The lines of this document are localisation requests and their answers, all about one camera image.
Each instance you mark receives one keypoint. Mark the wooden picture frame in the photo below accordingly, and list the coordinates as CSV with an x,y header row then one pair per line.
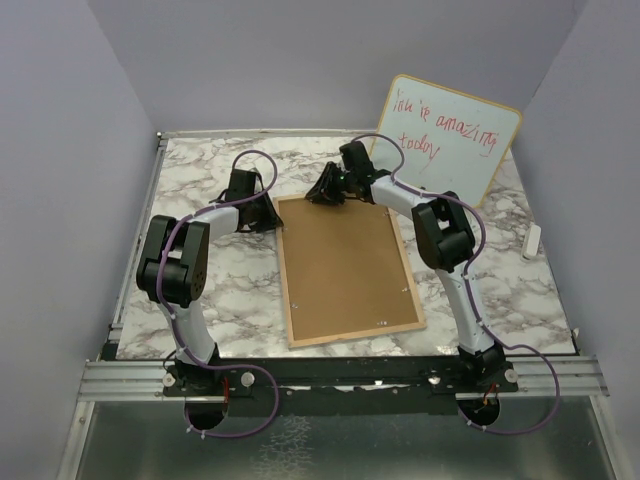
x,y
410,280

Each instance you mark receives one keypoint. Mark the yellow-rimmed whiteboard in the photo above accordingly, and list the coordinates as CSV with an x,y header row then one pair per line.
x,y
440,139

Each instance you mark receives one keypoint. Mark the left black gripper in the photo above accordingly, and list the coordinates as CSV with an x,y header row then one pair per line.
x,y
271,220

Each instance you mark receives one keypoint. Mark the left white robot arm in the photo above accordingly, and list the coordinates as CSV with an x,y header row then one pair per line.
x,y
173,265

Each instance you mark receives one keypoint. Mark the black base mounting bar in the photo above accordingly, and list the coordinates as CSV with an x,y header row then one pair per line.
x,y
339,386

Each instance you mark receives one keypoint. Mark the white whiteboard eraser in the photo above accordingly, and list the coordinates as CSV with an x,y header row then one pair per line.
x,y
531,244

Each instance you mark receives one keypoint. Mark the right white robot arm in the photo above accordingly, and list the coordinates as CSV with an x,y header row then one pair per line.
x,y
444,237

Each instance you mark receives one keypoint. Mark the brown cardboard backing board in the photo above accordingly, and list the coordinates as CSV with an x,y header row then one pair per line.
x,y
345,270

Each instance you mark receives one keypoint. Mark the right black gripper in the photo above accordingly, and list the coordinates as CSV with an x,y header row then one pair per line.
x,y
322,191

